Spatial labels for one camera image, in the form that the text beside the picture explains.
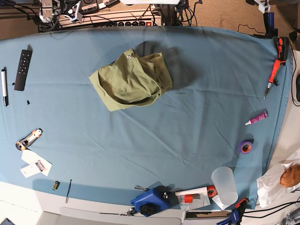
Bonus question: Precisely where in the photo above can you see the orange tape roll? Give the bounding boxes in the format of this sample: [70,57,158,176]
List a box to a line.
[207,185,218,198]

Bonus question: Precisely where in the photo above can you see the orange screwdriver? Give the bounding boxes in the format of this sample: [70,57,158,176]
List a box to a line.
[263,59,281,99]

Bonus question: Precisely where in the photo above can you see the white power strip red switch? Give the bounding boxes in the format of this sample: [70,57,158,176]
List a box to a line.
[59,8,163,28]

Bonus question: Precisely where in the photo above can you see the blue table cloth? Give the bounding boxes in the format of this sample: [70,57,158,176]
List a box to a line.
[0,27,293,209]

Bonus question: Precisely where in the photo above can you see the white plastic bag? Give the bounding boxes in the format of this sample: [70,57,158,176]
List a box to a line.
[256,150,300,208]

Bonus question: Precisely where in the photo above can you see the black tweezers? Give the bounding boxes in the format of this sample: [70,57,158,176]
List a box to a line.
[65,179,72,203]

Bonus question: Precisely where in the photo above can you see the pink glue tube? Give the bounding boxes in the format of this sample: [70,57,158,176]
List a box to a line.
[245,111,268,126]

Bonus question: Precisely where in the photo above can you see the orange black tool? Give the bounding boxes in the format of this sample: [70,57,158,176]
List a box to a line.
[275,37,289,64]

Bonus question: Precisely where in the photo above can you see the translucent plastic cup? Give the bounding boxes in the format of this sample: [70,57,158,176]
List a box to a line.
[211,166,238,206]

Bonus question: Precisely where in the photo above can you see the olive green t-shirt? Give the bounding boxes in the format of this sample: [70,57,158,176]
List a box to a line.
[89,49,173,112]

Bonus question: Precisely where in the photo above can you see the black remote control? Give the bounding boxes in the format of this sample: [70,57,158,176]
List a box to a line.
[14,50,32,91]

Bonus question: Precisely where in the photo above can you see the blue clamp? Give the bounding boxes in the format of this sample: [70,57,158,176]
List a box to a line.
[217,198,248,225]

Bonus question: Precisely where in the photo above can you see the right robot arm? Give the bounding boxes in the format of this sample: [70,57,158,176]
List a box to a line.
[38,0,83,23]

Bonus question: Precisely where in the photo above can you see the small green battery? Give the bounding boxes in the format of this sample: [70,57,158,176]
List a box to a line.
[52,181,60,190]

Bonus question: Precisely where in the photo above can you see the purple tape roll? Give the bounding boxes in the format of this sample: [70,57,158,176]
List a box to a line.
[238,139,254,155]

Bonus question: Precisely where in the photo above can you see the white paper cards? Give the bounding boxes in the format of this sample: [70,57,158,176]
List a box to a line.
[20,150,52,178]

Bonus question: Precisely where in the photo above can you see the orange utility knife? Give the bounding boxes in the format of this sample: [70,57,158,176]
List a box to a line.
[15,128,43,150]

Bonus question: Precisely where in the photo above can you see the blue plastic box device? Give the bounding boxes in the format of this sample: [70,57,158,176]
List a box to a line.
[130,185,179,217]

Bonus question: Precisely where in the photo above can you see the white black marker pen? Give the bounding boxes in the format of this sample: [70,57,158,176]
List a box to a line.
[1,67,8,107]

